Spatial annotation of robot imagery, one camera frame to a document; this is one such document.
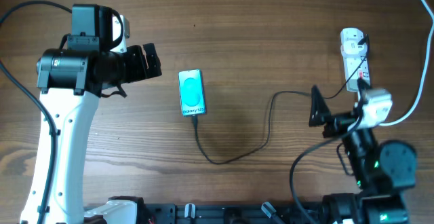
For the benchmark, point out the white USB charger plug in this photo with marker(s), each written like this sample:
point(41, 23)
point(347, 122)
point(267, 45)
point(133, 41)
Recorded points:
point(352, 49)

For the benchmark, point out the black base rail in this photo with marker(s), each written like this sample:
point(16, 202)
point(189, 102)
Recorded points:
point(234, 214)

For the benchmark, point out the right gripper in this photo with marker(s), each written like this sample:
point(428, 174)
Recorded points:
point(321, 114)

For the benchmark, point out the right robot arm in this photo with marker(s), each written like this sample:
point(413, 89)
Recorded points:
point(383, 171)

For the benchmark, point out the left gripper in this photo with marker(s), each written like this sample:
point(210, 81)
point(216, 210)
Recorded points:
point(140, 70)

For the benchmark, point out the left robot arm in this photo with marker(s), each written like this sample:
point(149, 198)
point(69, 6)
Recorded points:
point(72, 79)

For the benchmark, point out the white power strip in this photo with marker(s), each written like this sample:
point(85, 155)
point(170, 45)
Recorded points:
point(355, 68)

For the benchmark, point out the light blue smartphone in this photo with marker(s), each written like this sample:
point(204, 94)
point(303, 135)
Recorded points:
point(192, 99)

